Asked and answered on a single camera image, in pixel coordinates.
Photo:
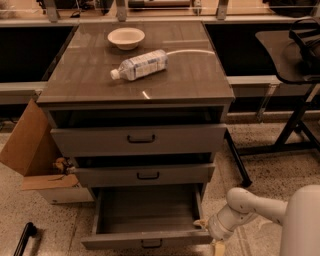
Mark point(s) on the clear plastic water bottle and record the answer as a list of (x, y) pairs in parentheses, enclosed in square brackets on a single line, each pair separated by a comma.
[(140, 66)]

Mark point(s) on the grey drawer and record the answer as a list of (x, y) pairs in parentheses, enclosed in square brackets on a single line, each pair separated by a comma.
[(148, 140), (147, 217), (144, 175)]

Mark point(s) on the grey top drawer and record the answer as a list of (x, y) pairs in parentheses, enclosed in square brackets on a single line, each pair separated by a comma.
[(148, 140)]

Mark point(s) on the black bag on table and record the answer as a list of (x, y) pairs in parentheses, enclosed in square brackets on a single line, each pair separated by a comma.
[(306, 34)]

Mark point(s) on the grey middle drawer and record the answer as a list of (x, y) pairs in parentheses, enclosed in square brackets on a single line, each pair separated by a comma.
[(144, 175)]

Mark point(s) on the black side table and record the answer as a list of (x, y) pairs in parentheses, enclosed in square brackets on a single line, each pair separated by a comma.
[(291, 70)]

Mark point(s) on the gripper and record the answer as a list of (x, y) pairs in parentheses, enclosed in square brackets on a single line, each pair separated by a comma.
[(215, 227)]

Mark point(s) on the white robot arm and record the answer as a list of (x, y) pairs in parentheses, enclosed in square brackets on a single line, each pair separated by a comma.
[(299, 219)]

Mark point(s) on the open cardboard box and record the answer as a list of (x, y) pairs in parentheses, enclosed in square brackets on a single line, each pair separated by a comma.
[(32, 152)]

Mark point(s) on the grey bottom drawer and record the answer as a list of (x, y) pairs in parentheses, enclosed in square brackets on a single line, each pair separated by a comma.
[(147, 217)]

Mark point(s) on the grey drawer cabinet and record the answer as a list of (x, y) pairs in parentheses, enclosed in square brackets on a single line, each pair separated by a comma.
[(192, 90)]

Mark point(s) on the white ceramic bowl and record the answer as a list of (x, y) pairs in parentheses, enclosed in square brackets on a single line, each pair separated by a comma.
[(126, 38)]

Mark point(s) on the black bar on floor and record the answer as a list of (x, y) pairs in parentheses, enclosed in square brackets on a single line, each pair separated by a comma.
[(28, 231)]

